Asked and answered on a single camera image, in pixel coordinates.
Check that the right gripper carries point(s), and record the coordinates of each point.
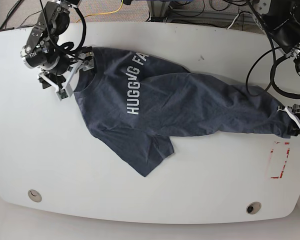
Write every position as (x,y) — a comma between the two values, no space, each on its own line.
(59,74)

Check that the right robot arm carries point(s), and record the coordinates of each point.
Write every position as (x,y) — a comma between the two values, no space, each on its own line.
(42,44)

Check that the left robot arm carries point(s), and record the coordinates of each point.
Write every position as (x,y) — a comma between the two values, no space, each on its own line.
(280,21)

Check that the left table grommet hole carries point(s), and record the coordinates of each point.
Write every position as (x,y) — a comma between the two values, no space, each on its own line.
(34,195)

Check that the red tape rectangle marking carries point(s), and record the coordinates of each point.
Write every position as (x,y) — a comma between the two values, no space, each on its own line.
(278,159)

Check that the right table grommet hole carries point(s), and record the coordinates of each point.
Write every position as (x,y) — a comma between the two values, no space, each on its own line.
(253,208)

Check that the dark blue t-shirt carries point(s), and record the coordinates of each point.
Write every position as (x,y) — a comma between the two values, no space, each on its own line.
(134,103)

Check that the table grommet hole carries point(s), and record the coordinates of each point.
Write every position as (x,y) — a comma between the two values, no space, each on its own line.
(253,208)
(34,195)

